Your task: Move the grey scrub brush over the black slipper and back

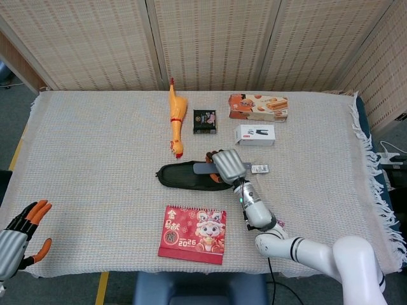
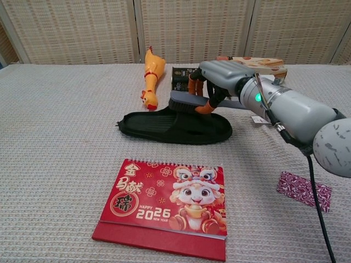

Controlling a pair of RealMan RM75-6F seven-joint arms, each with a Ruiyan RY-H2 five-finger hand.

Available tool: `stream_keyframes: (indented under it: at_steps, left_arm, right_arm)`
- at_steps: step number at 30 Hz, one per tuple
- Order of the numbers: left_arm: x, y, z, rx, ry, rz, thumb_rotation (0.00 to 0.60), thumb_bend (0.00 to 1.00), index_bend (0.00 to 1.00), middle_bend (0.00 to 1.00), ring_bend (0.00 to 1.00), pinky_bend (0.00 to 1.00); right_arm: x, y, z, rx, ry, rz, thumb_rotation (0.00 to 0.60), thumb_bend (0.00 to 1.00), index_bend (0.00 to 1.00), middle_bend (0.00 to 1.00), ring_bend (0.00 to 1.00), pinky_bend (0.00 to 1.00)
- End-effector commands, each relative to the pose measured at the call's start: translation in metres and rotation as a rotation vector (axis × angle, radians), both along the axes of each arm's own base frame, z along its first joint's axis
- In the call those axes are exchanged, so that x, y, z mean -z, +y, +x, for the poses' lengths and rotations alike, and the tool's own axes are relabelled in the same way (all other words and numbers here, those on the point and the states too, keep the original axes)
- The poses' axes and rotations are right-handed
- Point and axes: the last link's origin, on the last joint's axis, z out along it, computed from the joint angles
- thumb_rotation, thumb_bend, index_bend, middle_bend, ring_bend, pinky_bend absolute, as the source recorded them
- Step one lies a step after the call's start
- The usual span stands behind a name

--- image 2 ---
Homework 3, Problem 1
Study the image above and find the red 2026 desk calendar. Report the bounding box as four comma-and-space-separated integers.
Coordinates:
91, 158, 228, 262

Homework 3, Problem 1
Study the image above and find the red patterned packet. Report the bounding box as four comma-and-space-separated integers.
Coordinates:
276, 170, 333, 213

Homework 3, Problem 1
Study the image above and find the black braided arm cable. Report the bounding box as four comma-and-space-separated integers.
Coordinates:
267, 109, 337, 263

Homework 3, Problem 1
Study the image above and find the orange biscuit box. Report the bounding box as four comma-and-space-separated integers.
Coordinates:
216, 56, 288, 83

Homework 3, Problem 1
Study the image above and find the beige woven tablecloth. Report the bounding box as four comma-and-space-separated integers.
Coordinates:
0, 62, 351, 263

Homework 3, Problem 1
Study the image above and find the woven folding screen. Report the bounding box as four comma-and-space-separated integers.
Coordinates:
0, 0, 351, 66

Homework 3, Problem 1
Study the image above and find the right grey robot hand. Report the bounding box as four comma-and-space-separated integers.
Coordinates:
188, 60, 256, 115

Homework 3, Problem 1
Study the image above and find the black rubber slipper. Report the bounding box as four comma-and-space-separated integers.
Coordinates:
115, 105, 233, 145

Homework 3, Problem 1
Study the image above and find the grey cleaning brush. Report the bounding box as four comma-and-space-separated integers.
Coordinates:
167, 90, 245, 113

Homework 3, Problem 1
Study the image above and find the yellow rubber chicken toy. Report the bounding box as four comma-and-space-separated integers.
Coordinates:
140, 45, 167, 111

